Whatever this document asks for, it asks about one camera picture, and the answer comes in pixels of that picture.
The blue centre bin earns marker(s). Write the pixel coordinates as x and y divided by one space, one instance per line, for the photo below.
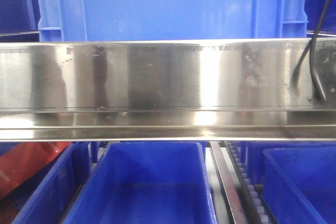
146 182

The blue bin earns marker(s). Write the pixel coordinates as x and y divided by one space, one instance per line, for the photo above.
299 185
45 199
146 182

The blue right bin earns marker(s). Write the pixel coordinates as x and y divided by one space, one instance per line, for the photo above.
299 185

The blue left bin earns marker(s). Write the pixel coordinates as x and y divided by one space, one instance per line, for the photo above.
45 199

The red package in bin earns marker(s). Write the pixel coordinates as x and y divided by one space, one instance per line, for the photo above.
24 160

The light blue upper crate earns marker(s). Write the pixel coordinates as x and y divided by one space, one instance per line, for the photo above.
104 20

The roller track strip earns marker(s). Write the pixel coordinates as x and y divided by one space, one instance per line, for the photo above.
256 208

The stainless steel shelf rail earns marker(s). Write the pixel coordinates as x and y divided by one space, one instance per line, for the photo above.
232 89

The steel divider rail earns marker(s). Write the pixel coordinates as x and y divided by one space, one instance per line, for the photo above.
228 191

